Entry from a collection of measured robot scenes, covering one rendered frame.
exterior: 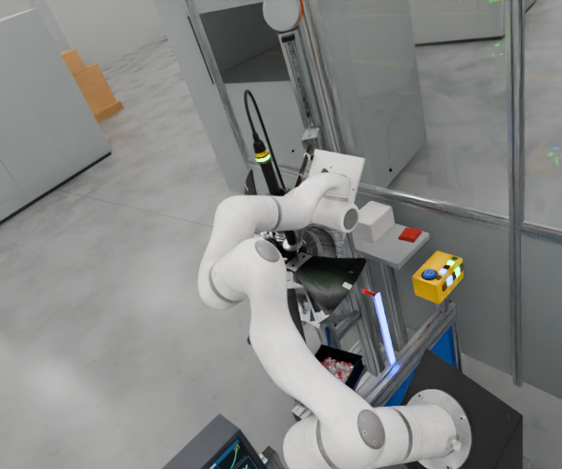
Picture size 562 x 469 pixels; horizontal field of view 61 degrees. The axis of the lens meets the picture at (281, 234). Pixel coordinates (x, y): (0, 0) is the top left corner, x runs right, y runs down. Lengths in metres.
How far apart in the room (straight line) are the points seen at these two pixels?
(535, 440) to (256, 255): 1.90
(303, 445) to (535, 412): 1.78
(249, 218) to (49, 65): 6.20
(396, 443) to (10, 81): 6.42
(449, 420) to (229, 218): 0.71
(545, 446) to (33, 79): 6.48
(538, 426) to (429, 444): 1.46
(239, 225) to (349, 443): 0.49
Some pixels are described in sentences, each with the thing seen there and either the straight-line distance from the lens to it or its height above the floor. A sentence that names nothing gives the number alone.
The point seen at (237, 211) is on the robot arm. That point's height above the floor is 1.69.
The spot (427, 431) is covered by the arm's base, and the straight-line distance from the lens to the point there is 1.19.
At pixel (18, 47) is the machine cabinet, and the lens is 7.02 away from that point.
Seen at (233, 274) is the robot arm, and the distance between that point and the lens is 0.97.
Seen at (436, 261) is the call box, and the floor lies 1.07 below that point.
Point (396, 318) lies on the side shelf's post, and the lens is 2.58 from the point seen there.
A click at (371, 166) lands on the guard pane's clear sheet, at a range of 2.28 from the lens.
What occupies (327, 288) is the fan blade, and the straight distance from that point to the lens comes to 1.57.
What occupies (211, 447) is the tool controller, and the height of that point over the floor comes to 1.25.
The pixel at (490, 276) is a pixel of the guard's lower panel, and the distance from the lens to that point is 2.26.
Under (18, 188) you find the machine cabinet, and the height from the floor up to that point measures 0.28.
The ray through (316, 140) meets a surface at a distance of 2.08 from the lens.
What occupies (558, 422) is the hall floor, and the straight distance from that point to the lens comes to 2.64.
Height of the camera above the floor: 2.21
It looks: 33 degrees down
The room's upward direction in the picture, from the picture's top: 20 degrees counter-clockwise
